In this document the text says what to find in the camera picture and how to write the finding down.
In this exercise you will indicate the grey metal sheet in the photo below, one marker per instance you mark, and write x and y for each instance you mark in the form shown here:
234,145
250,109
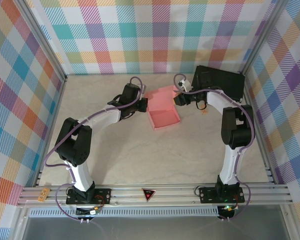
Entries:
152,228

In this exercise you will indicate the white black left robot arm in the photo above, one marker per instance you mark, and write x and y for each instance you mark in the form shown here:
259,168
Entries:
81,175

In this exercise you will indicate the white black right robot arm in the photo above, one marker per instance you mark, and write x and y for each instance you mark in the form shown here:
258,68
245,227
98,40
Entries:
230,165

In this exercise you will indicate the aluminium frame post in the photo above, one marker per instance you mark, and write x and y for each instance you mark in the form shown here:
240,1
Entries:
258,37
42,37

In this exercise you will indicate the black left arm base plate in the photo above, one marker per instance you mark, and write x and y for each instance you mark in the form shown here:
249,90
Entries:
105,196

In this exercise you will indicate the small wooden block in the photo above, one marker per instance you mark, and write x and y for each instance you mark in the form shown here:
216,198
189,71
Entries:
43,195

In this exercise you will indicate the small orange tag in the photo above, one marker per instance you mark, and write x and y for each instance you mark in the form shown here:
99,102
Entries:
203,110

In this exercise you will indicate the red triangular button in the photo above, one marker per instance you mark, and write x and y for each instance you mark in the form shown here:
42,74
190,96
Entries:
148,194

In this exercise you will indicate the pink paper box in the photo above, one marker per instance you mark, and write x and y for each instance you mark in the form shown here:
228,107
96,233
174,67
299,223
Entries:
162,117

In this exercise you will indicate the aluminium mounting rail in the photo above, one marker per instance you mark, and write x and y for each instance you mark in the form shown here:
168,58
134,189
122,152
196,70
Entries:
177,193

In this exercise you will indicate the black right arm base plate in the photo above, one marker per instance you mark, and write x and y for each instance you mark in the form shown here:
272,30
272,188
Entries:
205,195

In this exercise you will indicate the aluminium side rail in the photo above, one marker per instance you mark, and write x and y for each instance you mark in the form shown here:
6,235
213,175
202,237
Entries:
266,160
56,105

